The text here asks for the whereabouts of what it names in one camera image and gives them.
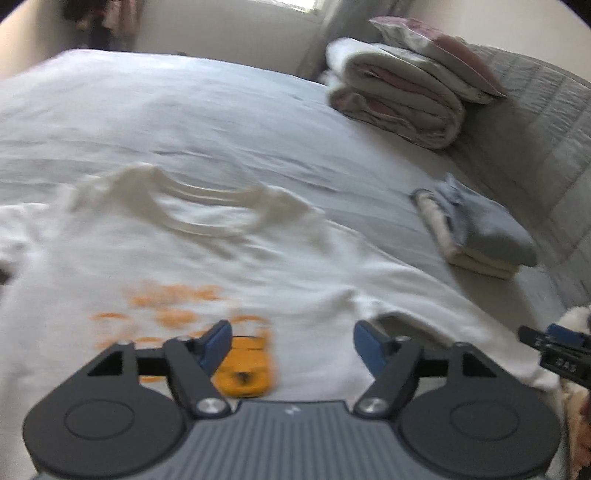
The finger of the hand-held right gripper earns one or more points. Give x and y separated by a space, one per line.
563 334

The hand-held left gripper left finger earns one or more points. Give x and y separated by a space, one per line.
218 344

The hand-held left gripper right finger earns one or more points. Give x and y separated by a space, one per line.
369 350

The white t-shirt with orange print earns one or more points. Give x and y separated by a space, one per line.
277 263

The white plush toy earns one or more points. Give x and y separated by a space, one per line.
577 316

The folded cream garment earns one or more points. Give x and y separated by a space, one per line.
471 263

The folded grey sweater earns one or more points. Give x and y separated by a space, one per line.
494 230

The grey padded headboard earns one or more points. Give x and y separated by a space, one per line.
540 138

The rolled grey pink comforter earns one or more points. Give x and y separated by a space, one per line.
401 92

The pink grey pillow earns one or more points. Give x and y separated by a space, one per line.
443 55

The hanging pink garment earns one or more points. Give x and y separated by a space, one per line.
121 16

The window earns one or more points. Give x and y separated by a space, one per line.
307 3

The hanging dark jacket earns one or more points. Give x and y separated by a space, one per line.
81 9

